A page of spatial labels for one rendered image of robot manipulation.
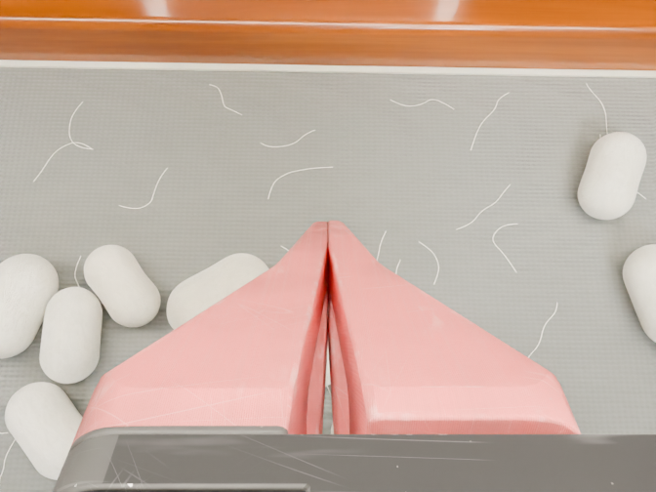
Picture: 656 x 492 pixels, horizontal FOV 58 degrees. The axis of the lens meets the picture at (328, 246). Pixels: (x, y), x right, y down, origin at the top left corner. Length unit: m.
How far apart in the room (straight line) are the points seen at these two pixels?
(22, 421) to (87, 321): 0.04
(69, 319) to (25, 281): 0.02
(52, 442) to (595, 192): 0.20
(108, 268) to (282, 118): 0.09
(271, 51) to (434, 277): 0.11
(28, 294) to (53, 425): 0.04
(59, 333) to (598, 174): 0.19
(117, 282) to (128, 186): 0.05
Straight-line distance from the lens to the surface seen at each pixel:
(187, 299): 0.20
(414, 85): 0.25
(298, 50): 0.24
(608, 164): 0.24
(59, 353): 0.21
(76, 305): 0.21
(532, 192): 0.24
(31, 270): 0.22
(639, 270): 0.23
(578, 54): 0.26
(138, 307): 0.21
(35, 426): 0.21
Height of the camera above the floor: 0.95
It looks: 74 degrees down
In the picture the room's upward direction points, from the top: 2 degrees clockwise
